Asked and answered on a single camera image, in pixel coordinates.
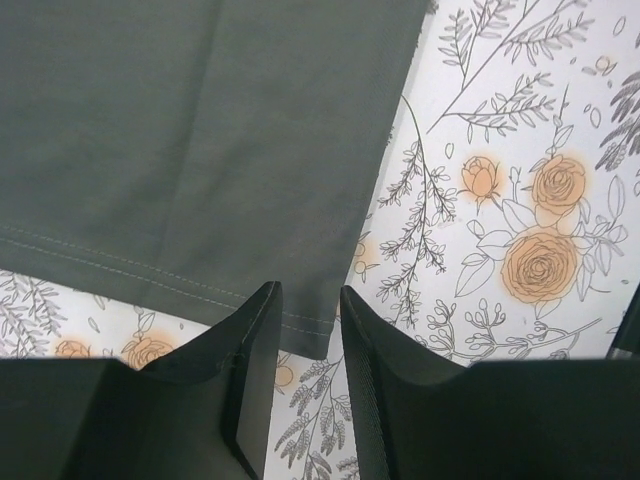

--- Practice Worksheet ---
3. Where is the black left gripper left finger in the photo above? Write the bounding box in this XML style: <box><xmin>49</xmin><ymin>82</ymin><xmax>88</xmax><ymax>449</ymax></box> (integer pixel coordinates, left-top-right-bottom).
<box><xmin>1</xmin><ymin>282</ymin><xmax>283</xmax><ymax>479</ymax></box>

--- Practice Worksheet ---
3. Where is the floral patterned table mat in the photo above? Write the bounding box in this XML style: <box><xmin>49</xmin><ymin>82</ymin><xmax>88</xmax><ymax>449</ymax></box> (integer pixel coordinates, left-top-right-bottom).
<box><xmin>1</xmin><ymin>1</ymin><xmax>639</xmax><ymax>479</ymax></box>

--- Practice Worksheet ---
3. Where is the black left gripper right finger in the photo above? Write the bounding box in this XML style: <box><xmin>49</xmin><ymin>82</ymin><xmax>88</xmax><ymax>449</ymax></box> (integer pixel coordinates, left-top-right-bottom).
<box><xmin>340</xmin><ymin>287</ymin><xmax>639</xmax><ymax>479</ymax></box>

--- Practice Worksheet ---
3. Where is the dark grey t shirt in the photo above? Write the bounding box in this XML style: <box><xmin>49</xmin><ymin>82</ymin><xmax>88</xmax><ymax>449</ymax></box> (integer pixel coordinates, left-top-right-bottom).
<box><xmin>1</xmin><ymin>1</ymin><xmax>436</xmax><ymax>359</ymax></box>

